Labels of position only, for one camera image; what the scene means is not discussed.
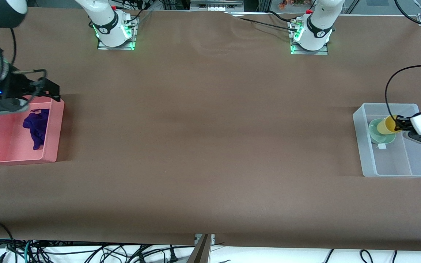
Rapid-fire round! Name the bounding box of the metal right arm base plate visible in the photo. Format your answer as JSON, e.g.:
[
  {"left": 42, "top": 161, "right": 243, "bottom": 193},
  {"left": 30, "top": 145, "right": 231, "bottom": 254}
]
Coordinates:
[{"left": 97, "top": 36, "right": 136, "bottom": 50}]

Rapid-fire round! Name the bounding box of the wooden post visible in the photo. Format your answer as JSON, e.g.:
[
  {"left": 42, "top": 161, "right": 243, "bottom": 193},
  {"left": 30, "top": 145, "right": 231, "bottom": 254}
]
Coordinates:
[{"left": 188, "top": 234, "right": 211, "bottom": 263}]

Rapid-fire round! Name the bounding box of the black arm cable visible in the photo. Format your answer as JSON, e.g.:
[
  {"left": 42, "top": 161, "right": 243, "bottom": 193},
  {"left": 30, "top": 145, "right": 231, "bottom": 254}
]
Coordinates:
[
  {"left": 385, "top": 0, "right": 421, "bottom": 118},
  {"left": 0, "top": 27, "right": 48, "bottom": 98}
]

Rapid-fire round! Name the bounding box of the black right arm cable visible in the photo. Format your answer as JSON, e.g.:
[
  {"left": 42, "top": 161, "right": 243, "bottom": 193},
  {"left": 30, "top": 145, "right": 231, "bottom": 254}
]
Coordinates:
[{"left": 0, "top": 27, "right": 48, "bottom": 98}]

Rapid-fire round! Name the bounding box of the pink plastic bin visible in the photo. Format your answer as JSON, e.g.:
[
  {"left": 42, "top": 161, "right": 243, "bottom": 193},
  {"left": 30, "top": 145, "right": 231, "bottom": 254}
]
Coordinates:
[{"left": 0, "top": 96, "right": 65, "bottom": 165}]

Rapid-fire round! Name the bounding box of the teal floor cable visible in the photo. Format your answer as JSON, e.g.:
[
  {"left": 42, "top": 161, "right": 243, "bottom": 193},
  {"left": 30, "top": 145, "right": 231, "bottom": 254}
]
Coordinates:
[{"left": 22, "top": 240, "right": 33, "bottom": 263}]

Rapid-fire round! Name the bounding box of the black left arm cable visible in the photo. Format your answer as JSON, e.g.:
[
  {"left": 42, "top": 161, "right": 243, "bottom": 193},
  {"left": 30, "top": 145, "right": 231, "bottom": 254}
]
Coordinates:
[{"left": 385, "top": 0, "right": 421, "bottom": 118}]

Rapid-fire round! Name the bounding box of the orange background object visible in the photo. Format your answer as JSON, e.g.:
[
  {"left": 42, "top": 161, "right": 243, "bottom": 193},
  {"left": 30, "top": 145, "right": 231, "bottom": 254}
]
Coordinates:
[{"left": 278, "top": 0, "right": 307, "bottom": 10}]

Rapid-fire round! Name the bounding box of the purple cloth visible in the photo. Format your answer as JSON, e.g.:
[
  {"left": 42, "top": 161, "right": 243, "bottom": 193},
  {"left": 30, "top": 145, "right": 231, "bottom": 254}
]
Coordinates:
[{"left": 23, "top": 108, "right": 50, "bottom": 150}]

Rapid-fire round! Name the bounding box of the clear plastic bin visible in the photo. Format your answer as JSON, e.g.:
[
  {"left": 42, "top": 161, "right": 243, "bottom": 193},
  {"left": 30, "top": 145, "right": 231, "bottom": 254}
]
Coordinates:
[{"left": 353, "top": 103, "right": 421, "bottom": 178}]

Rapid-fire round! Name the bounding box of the yellow plastic cup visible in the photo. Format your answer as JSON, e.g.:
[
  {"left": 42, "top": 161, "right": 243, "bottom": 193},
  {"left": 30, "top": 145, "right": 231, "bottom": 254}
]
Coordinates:
[{"left": 377, "top": 115, "right": 403, "bottom": 134}]

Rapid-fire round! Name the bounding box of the mint green bowl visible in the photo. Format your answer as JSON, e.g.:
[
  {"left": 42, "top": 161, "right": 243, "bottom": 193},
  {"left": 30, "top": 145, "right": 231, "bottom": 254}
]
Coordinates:
[{"left": 369, "top": 119, "right": 396, "bottom": 144}]

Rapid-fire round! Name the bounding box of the black cable on table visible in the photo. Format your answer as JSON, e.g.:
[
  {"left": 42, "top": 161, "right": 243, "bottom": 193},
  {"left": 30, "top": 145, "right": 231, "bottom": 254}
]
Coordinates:
[{"left": 225, "top": 11, "right": 299, "bottom": 32}]

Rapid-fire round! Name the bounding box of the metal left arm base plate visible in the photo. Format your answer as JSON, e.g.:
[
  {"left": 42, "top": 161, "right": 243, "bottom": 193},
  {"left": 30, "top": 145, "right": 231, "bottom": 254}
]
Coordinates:
[{"left": 290, "top": 41, "right": 329, "bottom": 56}]

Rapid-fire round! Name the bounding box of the white power strip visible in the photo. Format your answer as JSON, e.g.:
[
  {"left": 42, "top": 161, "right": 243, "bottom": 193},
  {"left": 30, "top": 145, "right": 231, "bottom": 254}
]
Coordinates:
[{"left": 190, "top": 0, "right": 244, "bottom": 11}]

